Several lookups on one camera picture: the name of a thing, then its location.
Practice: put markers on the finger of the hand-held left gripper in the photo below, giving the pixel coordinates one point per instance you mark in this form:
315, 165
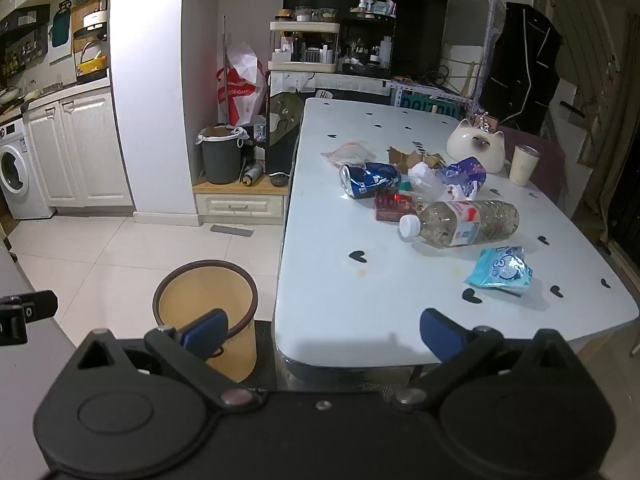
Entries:
37, 305

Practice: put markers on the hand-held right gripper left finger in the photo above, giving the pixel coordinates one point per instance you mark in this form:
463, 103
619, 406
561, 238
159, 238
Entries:
207, 332

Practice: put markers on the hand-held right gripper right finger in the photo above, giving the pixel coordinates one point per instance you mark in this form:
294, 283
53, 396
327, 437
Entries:
442, 335

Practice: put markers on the beige bin with brown rim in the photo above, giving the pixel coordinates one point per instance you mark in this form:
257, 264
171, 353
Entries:
225, 360

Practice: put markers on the light blue snack packet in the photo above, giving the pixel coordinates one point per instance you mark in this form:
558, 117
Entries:
500, 272

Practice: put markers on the clear plastic bottle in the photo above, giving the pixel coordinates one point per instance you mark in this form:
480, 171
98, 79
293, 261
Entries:
465, 222

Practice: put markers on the small dark red box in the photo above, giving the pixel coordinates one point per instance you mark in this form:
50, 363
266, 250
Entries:
392, 207

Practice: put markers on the white tissue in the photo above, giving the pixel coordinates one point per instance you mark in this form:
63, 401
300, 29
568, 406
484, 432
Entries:
424, 180

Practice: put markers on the blue and white wrapper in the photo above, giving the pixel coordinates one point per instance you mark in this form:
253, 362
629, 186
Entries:
462, 175

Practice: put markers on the crushed blue drink can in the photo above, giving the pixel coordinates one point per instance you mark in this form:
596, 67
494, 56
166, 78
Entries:
370, 180

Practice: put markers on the clear plastic bag red print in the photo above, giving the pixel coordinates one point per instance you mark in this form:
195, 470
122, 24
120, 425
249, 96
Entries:
350, 154

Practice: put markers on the grey trash bin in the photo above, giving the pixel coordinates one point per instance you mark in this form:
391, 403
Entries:
220, 160

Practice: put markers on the white heart-print table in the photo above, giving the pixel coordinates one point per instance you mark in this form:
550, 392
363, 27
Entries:
350, 300

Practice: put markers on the grey floor mat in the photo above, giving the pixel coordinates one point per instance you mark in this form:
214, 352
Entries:
232, 230

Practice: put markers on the low white drawer cabinet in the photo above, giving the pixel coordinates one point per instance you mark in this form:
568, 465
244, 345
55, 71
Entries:
240, 207

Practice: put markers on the white washing machine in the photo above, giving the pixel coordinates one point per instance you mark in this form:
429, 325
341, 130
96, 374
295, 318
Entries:
17, 170

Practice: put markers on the white kitchen cabinets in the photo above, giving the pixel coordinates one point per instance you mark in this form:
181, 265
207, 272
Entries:
80, 150

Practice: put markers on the spray can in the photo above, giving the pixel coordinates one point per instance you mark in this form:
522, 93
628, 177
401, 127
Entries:
251, 174

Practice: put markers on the small black bowl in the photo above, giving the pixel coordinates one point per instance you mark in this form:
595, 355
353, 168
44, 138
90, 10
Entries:
279, 180

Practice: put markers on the brown cardboard scraps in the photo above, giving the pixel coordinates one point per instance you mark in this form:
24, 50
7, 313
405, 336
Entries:
407, 157

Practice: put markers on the beige cup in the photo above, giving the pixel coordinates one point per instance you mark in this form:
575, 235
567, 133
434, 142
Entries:
522, 167

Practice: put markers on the white cat-shaped ceramic jar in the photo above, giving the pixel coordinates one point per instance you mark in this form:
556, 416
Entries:
472, 147

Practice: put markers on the blue printed box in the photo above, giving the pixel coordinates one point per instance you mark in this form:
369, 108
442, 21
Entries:
425, 107

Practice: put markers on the red and white plastic bag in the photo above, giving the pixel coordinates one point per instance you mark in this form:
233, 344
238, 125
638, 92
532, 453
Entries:
242, 90

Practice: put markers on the yellow basin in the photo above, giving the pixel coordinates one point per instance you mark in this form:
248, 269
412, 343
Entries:
92, 65

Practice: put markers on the black jacket with white trim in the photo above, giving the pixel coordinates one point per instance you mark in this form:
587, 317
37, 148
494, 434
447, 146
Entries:
520, 75

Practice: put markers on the cream shelf rack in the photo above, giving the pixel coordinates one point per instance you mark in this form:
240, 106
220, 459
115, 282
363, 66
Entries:
302, 65

